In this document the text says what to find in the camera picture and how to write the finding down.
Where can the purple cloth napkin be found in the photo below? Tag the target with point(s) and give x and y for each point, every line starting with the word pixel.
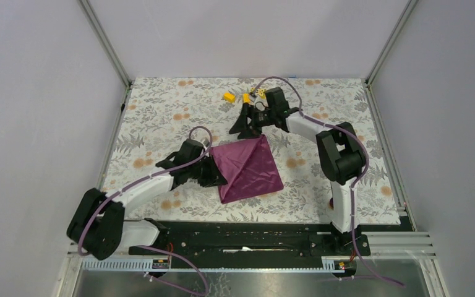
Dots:
pixel 249 167

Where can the yellow patterned block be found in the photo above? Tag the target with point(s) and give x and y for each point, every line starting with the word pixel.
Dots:
pixel 257 92

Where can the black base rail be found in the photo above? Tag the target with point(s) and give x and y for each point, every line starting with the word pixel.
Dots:
pixel 210 245

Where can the right aluminium frame post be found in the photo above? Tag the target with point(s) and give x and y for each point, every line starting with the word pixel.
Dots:
pixel 395 33

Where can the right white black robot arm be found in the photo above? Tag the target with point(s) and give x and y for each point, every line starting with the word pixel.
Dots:
pixel 343 158

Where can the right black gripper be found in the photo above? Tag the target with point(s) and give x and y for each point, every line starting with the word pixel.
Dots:
pixel 247 132

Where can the floral tablecloth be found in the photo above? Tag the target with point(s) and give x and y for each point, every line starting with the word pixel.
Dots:
pixel 161 111

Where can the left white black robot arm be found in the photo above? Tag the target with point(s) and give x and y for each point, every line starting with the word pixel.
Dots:
pixel 98 225

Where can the left aluminium frame post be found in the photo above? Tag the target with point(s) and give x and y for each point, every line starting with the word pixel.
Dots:
pixel 105 42

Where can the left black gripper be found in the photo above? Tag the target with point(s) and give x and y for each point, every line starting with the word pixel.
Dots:
pixel 214 177

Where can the yellow block middle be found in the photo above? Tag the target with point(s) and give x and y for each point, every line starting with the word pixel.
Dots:
pixel 246 98

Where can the yellow block left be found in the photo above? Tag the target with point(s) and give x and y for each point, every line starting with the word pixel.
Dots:
pixel 229 97

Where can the aluminium frame post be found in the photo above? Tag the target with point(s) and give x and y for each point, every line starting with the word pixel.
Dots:
pixel 105 42
pixel 395 33

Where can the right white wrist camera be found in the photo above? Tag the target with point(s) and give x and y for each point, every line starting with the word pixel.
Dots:
pixel 259 103

